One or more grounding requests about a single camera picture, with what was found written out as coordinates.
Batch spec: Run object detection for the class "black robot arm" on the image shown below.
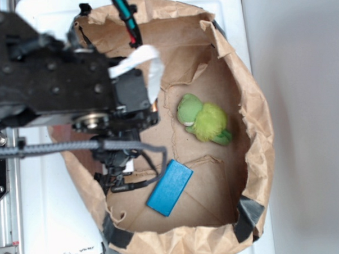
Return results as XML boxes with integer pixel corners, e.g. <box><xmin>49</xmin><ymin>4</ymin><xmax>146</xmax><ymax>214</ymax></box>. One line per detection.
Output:
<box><xmin>0</xmin><ymin>11</ymin><xmax>165</xmax><ymax>193</ymax></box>

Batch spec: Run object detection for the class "aluminium extrusion rail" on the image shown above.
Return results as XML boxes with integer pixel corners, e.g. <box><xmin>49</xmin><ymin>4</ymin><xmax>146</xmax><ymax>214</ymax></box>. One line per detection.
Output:
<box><xmin>0</xmin><ymin>126</ymin><xmax>25</xmax><ymax>254</ymax></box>

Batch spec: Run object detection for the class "grey braided cable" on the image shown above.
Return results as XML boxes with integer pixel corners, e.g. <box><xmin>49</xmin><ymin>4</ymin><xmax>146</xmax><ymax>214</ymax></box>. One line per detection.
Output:
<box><xmin>0</xmin><ymin>134</ymin><xmax>170</xmax><ymax>191</ymax></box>

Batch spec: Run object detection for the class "white flat ribbon cable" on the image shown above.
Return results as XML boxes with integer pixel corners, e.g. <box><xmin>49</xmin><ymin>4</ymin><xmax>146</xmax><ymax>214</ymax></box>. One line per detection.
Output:
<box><xmin>106</xmin><ymin>43</ymin><xmax>166</xmax><ymax>106</ymax></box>

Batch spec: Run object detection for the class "brown paper bag tray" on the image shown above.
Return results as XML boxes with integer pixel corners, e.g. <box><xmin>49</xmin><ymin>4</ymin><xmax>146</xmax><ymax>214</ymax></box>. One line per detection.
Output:
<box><xmin>62</xmin><ymin>0</ymin><xmax>275</xmax><ymax>254</ymax></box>

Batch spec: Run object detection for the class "blue rectangular block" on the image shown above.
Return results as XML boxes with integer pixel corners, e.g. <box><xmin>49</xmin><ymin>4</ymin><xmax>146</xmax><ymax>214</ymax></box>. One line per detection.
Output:
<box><xmin>146</xmin><ymin>160</ymin><xmax>193</xmax><ymax>217</ymax></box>

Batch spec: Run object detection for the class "green plush frog toy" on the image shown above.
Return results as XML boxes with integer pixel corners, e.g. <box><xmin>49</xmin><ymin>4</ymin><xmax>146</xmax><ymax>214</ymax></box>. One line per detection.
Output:
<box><xmin>177</xmin><ymin>93</ymin><xmax>233</xmax><ymax>146</ymax></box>

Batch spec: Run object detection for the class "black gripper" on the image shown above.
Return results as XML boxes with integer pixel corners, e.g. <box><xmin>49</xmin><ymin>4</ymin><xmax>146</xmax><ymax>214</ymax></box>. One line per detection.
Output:
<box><xmin>73</xmin><ymin>69</ymin><xmax>162</xmax><ymax>192</ymax></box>

